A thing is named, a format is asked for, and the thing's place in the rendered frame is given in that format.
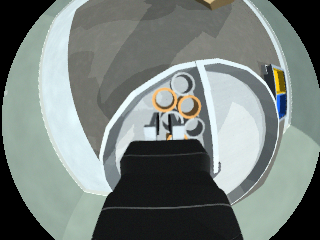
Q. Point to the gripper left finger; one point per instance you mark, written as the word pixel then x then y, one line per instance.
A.
pixel 152 130

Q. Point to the bronze bushing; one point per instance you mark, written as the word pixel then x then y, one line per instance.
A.
pixel 168 136
pixel 195 110
pixel 166 108

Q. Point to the grey rectangular tray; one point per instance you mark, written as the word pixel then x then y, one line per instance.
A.
pixel 270 76

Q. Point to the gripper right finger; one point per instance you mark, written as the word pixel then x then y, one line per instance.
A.
pixel 175 129

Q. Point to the grey metal sleeve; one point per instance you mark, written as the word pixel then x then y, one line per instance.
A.
pixel 164 126
pixel 191 83
pixel 198 131

